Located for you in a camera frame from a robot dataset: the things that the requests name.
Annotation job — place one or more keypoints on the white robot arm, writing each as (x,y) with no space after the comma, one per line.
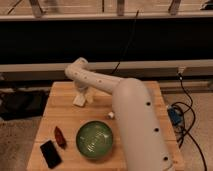
(142,140)

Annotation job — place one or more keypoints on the green ceramic bowl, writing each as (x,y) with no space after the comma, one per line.
(94,140)

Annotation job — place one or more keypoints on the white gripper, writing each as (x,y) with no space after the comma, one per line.
(84,90)

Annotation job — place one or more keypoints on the white tube with cap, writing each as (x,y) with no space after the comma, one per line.
(111,115)

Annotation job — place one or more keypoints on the white sponge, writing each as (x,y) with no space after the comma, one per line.
(79,100)

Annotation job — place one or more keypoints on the black smartphone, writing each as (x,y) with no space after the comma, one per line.
(50,154)

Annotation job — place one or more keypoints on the dark red toy boat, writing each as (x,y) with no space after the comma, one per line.
(59,137)

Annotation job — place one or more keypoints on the blue power adapter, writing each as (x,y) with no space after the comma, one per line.
(174,117)

